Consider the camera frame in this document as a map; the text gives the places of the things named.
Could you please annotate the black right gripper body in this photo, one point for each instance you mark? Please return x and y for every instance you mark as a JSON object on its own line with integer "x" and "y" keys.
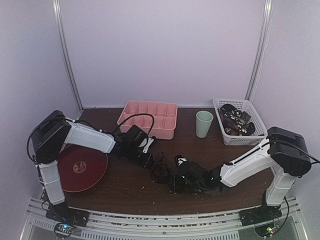
{"x": 180, "y": 173}

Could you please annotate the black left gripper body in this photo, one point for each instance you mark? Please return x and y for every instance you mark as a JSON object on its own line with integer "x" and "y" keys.
{"x": 133, "y": 154}

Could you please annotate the dark floral patterned tie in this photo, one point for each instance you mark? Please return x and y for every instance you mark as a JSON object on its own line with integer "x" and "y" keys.
{"x": 160, "y": 171}

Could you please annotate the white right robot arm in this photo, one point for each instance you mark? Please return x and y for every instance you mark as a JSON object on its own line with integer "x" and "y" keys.
{"x": 280, "y": 147}

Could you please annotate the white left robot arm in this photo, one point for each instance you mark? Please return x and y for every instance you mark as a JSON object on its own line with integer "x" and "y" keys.
{"x": 47, "y": 139}

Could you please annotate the pink divided organizer box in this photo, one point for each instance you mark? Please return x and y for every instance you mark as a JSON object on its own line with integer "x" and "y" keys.
{"x": 157, "y": 117}

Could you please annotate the red round tray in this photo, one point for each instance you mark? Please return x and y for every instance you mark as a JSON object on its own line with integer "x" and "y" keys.
{"x": 80, "y": 168}

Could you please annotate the mint green plastic cup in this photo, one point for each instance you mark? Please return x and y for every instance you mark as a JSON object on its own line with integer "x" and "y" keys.
{"x": 204, "y": 120}

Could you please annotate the brown patterned tie in basket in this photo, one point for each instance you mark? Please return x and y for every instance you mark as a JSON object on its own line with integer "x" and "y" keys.
{"x": 236, "y": 122}

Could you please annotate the white plastic mesh basket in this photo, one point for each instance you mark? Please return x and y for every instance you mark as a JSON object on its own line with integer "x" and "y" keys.
{"x": 244, "y": 106}

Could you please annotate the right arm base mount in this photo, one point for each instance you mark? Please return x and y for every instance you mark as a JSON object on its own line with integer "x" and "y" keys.
{"x": 263, "y": 218}

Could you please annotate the aluminium front rail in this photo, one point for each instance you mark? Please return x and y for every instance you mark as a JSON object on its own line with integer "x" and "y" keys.
{"x": 223, "y": 225}

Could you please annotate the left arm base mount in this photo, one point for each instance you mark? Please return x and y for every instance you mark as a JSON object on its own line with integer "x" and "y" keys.
{"x": 67, "y": 219}

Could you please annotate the right aluminium corner post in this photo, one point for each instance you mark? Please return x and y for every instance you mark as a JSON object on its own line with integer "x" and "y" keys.
{"x": 261, "y": 47}

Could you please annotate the aluminium corner post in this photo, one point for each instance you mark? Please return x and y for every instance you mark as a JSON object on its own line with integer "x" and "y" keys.
{"x": 65, "y": 53}
{"x": 261, "y": 47}

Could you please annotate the left aluminium corner post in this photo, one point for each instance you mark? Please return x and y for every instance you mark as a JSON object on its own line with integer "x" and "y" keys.
{"x": 65, "y": 53}

